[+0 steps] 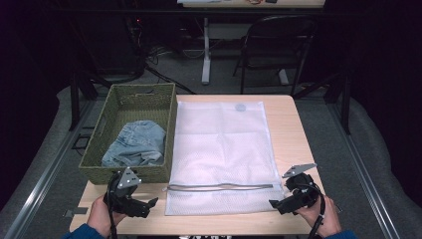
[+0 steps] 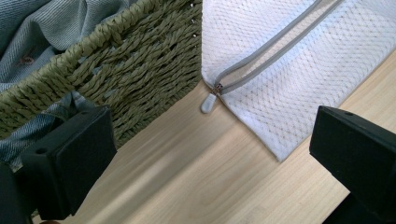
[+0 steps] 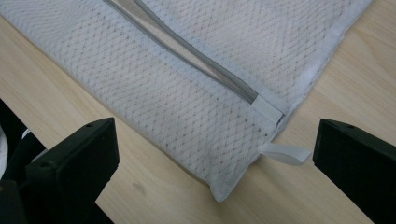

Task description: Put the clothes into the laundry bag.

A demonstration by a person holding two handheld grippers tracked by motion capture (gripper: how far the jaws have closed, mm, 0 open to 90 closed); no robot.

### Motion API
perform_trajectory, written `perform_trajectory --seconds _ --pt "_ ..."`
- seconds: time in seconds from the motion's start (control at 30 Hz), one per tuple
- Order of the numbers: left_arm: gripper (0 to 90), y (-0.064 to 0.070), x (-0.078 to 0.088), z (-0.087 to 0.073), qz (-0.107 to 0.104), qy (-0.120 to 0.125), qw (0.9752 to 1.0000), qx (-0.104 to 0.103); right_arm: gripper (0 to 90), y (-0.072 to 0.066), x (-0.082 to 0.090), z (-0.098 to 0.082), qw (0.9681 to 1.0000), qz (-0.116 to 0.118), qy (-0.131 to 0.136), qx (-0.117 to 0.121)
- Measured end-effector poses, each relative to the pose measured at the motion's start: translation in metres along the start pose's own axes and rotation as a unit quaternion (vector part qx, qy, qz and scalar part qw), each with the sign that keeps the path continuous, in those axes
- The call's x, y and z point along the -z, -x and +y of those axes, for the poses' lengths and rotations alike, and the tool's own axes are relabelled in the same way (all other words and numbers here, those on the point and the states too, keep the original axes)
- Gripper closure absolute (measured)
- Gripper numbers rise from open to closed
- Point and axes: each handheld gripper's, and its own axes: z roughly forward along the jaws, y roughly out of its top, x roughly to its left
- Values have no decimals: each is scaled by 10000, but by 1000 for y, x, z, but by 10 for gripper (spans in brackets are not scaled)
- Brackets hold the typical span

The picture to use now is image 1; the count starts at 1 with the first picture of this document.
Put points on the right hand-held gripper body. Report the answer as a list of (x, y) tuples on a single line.
[(303, 194)]

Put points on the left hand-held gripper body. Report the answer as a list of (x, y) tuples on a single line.
[(124, 199)]

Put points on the light blue denim garment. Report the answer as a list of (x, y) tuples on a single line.
[(139, 142)]

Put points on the white mesh laundry bag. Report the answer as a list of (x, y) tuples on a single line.
[(222, 146)]

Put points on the green woven basket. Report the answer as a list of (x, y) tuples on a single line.
[(132, 99)]

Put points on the person's right hand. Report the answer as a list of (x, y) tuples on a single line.
[(326, 219)]

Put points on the black metal stand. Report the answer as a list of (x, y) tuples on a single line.
[(74, 99), (345, 103)]

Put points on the white desk foot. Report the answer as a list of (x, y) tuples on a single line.
[(283, 78)]

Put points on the white desk leg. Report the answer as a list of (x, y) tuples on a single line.
[(206, 56)]

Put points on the dark cabinet with red light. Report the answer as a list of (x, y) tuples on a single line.
[(109, 43)]

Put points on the black folding chair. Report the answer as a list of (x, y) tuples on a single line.
[(275, 40)]

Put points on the metal floor rail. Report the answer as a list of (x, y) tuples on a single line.
[(43, 182), (365, 179)]

